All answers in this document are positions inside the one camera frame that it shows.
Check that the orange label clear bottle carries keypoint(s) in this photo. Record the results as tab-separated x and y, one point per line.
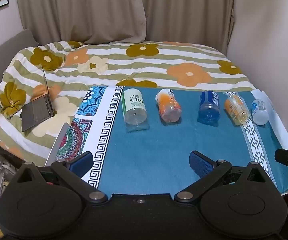
235	107

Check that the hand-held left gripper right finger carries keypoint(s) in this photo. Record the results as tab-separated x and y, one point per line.
201	166

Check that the orange drink bottle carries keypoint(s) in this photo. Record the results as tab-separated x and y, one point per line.
168	105

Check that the blue patterned cloth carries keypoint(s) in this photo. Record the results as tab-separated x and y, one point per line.
159	150

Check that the floral striped quilt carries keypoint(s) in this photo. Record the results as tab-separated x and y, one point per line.
179	62

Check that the open grey laptop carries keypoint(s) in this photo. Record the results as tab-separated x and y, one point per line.
37	112

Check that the small white bottle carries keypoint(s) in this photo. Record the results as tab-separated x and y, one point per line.
259	111

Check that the green label clear bottle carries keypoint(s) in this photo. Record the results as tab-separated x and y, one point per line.
134	102

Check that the blue label clear bottle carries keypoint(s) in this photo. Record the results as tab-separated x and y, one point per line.
209	106

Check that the beige curtain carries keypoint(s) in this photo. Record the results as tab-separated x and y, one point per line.
109	7

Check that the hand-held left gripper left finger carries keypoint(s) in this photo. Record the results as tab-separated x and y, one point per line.
81	165

